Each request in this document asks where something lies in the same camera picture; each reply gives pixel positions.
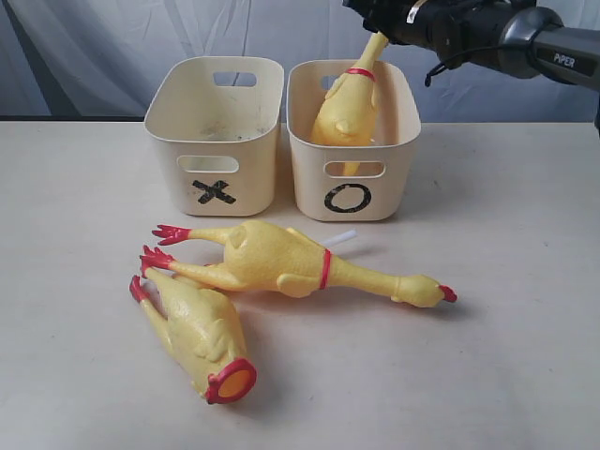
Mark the detached chicken head with tube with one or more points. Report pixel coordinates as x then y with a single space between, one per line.
339 238

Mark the yellow rubber chicken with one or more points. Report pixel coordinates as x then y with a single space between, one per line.
349 110
261 256

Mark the headless yellow rubber chicken body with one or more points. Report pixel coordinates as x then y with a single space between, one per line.
201 330

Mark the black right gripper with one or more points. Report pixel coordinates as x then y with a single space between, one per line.
458 32

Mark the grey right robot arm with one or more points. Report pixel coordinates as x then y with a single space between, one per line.
547 71

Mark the cream bin marked O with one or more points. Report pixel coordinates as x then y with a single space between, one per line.
364 183

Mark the cream bin marked X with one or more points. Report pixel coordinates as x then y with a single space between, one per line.
214 125

